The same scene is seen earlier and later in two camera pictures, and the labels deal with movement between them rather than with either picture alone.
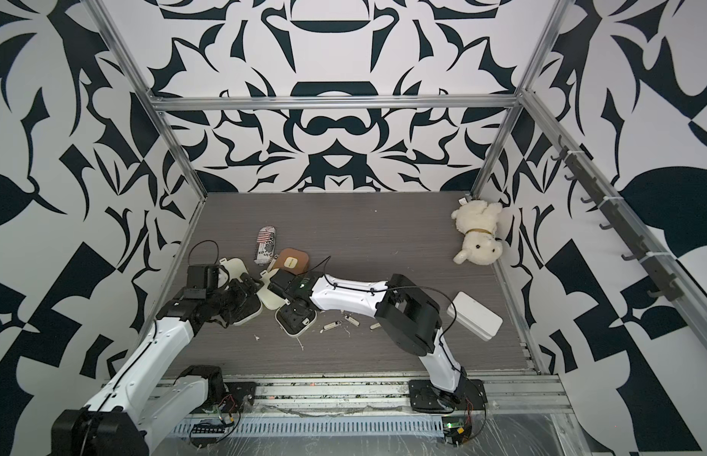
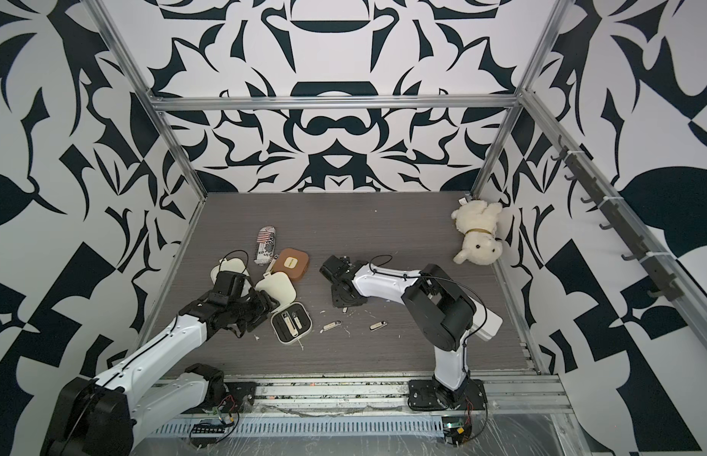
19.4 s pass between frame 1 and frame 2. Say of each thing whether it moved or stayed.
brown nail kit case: stayed
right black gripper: moved
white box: stayed
